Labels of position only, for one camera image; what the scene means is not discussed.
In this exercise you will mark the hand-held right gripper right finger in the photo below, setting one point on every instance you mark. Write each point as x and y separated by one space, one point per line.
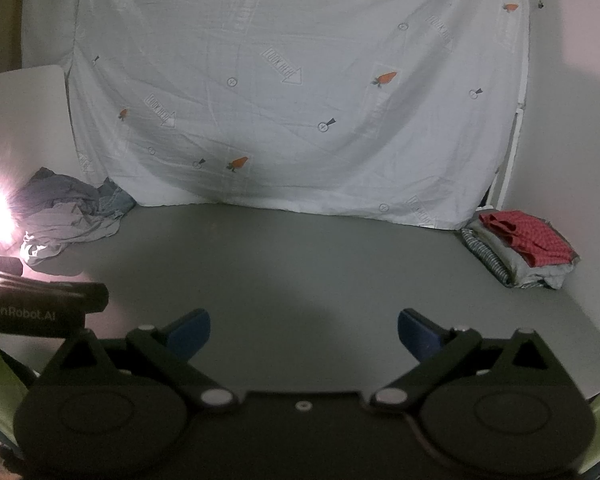
419 335

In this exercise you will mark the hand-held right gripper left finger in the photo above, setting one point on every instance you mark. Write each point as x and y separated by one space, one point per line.
192 334

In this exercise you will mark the blue denim jeans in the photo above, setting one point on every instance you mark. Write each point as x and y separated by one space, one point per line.
116 201

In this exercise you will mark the folded grey striped clothes stack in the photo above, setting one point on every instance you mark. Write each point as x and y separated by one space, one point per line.
535 275

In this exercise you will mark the grey crumpled garment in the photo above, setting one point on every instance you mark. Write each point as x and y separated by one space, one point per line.
65 220

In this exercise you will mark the striped folded garment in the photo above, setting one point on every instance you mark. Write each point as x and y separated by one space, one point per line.
485 255

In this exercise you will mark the red patterned folded garment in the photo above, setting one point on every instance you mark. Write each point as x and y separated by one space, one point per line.
530 240

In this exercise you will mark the white board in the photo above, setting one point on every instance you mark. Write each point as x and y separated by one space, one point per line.
25 115

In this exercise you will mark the white pole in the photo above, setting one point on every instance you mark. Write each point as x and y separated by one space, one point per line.
511 160

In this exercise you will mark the green cloth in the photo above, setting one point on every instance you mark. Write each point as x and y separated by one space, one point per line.
597 430

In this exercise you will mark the white carrot printed sheet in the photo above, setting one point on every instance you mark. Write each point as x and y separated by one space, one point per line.
300 85

